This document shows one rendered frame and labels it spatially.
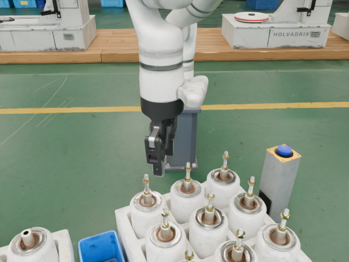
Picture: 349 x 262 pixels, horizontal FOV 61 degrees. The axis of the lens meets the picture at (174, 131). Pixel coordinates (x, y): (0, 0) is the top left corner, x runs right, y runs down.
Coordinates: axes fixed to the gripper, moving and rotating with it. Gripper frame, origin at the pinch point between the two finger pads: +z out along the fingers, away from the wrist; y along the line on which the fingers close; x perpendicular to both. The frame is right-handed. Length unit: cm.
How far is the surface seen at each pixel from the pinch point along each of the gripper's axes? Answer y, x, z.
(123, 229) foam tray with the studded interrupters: -4.5, -12.9, 29.0
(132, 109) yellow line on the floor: -103, -49, 47
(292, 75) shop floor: -184, 49, 47
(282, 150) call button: -29.9, 26.7, 14.0
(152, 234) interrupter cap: 0.9, -2.8, 21.7
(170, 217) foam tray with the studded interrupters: -11.5, -1.7, 29.0
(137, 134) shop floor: -77, -36, 47
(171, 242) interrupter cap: 2.1, 1.9, 21.6
